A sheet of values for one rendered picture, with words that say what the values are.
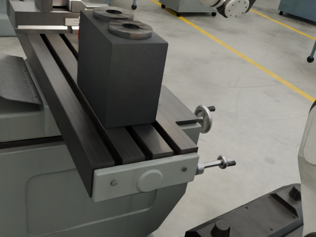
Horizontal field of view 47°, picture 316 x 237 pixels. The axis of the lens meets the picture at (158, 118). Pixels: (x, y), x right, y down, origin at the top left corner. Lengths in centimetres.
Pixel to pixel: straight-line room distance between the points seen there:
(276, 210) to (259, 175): 119
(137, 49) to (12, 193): 65
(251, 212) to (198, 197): 93
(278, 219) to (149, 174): 60
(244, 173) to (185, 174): 164
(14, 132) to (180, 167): 50
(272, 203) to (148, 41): 74
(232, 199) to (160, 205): 79
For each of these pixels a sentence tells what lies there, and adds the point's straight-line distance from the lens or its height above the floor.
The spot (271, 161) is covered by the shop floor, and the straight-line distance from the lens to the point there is 260.
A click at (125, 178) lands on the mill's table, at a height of 91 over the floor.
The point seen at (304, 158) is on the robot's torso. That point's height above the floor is 92.
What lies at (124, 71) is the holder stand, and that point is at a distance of 72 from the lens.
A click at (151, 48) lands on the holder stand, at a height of 112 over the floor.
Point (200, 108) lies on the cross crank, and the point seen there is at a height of 68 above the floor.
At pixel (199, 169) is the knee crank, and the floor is 53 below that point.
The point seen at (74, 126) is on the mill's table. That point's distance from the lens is 78.
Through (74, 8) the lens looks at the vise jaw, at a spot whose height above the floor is 102.
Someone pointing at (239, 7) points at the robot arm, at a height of 113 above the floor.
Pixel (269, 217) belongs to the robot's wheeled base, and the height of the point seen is 59.
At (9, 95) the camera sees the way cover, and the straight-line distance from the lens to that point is 101.
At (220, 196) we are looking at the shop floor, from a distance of 216.
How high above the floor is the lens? 136
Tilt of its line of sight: 30 degrees down
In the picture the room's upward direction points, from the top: 10 degrees clockwise
